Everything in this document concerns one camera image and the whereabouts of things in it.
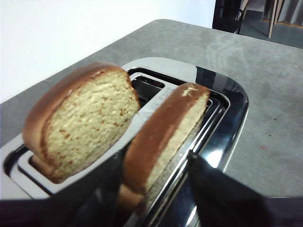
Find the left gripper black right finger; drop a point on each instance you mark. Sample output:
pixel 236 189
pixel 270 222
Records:
pixel 232 203

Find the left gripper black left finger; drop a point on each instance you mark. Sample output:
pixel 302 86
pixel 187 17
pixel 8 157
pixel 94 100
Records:
pixel 59 212

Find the large toasted bread slice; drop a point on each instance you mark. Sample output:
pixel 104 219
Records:
pixel 154 132

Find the cream two-slot toaster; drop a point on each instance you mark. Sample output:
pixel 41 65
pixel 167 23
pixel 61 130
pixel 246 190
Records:
pixel 220 132

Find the small toasted bread slice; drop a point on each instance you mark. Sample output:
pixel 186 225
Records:
pixel 82 118

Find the wooden chair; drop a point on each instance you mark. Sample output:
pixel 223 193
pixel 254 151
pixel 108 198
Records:
pixel 272 19

